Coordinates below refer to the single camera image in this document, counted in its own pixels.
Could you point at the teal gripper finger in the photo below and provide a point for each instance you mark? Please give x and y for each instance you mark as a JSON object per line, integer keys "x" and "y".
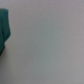
{"x": 4, "y": 28}

